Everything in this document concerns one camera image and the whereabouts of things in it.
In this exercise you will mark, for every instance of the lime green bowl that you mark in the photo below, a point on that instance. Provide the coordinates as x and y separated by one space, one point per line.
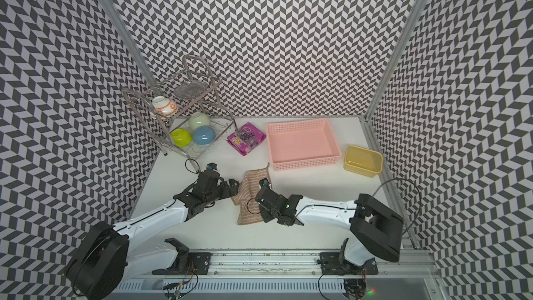
181 137

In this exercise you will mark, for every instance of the white orange ceramic bowl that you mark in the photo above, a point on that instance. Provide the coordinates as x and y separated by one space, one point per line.
164 106

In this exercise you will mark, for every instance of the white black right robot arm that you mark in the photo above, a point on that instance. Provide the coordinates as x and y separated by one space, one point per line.
377 230

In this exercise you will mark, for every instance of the metal wire dish rack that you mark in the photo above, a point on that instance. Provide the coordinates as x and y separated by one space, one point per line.
210 103

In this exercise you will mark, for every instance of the grey patterned plate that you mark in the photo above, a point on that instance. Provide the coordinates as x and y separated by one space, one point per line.
190 90

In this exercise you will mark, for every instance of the pale green bowl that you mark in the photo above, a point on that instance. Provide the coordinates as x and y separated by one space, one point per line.
197 120

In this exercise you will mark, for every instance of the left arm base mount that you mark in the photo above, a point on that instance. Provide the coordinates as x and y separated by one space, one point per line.
186 261

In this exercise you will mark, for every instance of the blue bowl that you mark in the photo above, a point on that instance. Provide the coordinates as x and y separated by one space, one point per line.
204 135

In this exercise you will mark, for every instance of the pink perforated plastic basket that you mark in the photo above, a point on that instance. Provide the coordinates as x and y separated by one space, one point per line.
301 144

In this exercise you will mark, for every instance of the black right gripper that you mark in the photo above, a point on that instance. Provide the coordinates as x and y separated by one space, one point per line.
266 217

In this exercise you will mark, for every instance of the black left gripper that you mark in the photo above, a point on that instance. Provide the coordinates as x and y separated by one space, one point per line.
223 185

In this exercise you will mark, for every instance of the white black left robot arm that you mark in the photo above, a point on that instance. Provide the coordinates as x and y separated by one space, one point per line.
106 256

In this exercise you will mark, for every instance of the yellow plastic container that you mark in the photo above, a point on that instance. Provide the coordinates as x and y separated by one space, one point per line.
365 162

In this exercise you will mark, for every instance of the purple snack packet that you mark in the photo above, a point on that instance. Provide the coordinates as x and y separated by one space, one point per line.
246 139

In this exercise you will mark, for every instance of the aluminium front rail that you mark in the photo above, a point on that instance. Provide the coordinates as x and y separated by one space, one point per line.
293 274

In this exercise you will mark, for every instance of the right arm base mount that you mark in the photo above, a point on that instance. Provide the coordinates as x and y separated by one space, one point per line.
352 259

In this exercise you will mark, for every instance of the brown striped square dishcloth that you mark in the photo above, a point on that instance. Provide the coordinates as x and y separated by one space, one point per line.
245 198

